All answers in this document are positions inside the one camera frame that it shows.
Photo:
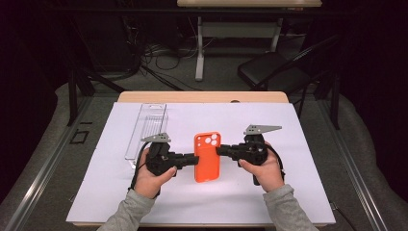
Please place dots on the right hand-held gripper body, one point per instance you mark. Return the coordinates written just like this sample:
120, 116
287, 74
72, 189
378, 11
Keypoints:
253, 150

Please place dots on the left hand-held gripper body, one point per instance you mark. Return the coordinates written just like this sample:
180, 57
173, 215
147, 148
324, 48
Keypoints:
160, 159

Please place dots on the orange phone case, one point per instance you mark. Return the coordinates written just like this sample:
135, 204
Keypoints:
208, 166

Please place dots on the clear plastic packaging box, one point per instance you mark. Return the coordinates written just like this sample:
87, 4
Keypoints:
150, 122

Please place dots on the person's left hand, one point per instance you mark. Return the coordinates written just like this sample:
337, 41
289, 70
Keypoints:
147, 184

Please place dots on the person's right hand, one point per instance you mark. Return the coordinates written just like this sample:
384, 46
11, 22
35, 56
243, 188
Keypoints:
269, 176

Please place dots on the white table mat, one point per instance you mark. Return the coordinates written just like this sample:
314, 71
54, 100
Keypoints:
208, 199

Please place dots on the black folding chair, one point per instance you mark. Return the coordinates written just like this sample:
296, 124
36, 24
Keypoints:
272, 72

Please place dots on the black metal stand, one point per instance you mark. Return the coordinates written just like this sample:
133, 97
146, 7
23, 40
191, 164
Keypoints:
73, 96
336, 102

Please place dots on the white-legged wooden desk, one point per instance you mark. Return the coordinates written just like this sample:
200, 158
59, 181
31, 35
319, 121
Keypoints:
237, 30

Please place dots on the aluminium floor rail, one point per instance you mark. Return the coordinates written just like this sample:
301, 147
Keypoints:
356, 173
48, 166

